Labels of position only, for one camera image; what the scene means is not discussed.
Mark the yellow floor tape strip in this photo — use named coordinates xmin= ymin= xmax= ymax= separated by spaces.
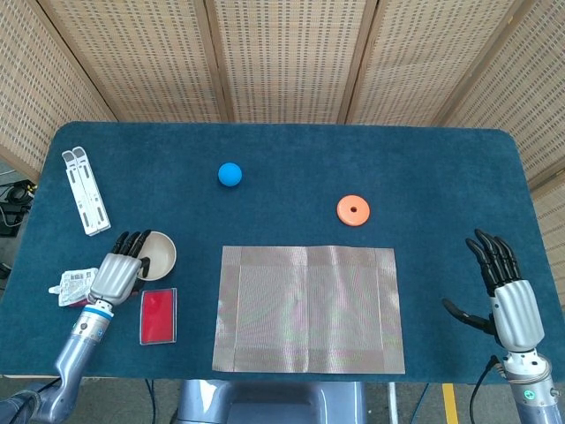
xmin=441 ymin=382 xmax=460 ymax=424

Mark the woven bamboo folding screen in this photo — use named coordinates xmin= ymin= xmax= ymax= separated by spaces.
xmin=0 ymin=0 xmax=565 ymax=306

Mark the blue cable under table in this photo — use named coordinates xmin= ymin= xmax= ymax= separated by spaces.
xmin=144 ymin=378 xmax=157 ymax=424
xmin=412 ymin=382 xmax=432 ymax=424

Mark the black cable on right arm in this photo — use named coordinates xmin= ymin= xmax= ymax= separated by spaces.
xmin=468 ymin=355 xmax=504 ymax=424

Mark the blue ball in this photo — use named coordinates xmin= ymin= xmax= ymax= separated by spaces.
xmin=217 ymin=162 xmax=244 ymax=188

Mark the grey robot torso base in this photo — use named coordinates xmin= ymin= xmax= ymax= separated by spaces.
xmin=174 ymin=379 xmax=367 ymax=424

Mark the black equipment with cables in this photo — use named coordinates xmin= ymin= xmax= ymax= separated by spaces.
xmin=0 ymin=178 xmax=37 ymax=238

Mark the woven beige placemat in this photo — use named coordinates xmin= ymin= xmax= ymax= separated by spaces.
xmin=211 ymin=246 xmax=406 ymax=375

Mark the red card in clear case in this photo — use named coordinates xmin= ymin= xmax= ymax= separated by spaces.
xmin=139 ymin=287 xmax=178 ymax=345

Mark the crumpled white pouch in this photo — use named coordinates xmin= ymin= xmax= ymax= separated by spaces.
xmin=48 ymin=267 xmax=101 ymax=308

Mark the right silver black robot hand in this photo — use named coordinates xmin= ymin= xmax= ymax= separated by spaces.
xmin=441 ymin=228 xmax=545 ymax=354

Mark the white folding stand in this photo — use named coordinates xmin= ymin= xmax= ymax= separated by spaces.
xmin=61 ymin=146 xmax=112 ymax=238

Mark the orange disc with hole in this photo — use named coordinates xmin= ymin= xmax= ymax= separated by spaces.
xmin=335 ymin=194 xmax=372 ymax=228

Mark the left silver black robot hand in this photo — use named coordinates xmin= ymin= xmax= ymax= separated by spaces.
xmin=87 ymin=229 xmax=153 ymax=308

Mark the light brown bowl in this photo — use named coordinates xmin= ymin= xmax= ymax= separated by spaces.
xmin=136 ymin=230 xmax=177 ymax=282

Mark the white table leg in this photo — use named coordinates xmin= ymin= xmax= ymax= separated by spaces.
xmin=387 ymin=382 xmax=400 ymax=424

